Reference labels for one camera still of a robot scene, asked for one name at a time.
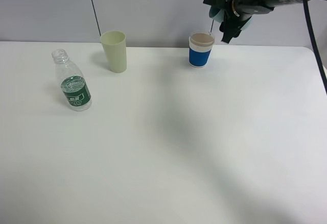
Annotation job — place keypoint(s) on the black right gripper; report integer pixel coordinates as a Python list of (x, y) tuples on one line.
[(232, 26)]

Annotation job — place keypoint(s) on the teal plastic cup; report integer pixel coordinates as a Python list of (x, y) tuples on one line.
[(217, 15)]

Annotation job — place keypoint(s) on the clear plastic water bottle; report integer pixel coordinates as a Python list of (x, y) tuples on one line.
[(71, 81)]

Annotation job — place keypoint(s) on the blue paper cup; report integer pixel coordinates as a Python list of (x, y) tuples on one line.
[(200, 46)]

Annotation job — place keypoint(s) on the pale green plastic cup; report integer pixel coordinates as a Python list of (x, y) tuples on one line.
[(114, 46)]

